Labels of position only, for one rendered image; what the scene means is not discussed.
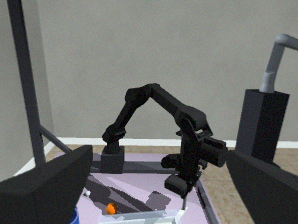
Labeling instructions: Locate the blue cup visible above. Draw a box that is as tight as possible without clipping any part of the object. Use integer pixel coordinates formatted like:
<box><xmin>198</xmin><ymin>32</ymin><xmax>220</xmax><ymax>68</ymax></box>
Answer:
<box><xmin>69</xmin><ymin>206</ymin><xmax>79</xmax><ymax>224</ymax></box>

